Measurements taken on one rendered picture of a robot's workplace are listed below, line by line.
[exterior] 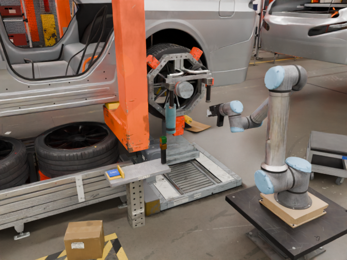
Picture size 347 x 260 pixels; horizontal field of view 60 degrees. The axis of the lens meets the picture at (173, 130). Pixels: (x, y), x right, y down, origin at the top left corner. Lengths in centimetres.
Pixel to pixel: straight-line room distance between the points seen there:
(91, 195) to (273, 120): 141
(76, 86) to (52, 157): 57
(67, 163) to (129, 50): 95
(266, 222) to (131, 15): 150
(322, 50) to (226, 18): 193
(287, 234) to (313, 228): 18
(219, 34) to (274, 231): 179
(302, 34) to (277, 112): 300
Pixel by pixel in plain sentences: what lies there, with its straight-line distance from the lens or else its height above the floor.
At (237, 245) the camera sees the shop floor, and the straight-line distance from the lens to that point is 223.
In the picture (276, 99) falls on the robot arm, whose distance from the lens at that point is 169.
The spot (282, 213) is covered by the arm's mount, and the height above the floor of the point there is 34.
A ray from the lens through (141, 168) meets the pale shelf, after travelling 213.
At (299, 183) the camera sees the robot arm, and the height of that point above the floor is 53.
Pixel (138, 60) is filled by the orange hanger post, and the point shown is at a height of 117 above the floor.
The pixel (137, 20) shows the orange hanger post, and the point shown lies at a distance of 198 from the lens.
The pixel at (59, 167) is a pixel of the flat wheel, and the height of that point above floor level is 39.
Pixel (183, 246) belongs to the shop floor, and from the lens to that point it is 218.
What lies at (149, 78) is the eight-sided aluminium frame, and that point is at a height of 95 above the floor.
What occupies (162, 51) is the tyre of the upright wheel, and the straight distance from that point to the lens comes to 257.
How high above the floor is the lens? 153
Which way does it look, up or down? 23 degrees down
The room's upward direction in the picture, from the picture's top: straight up
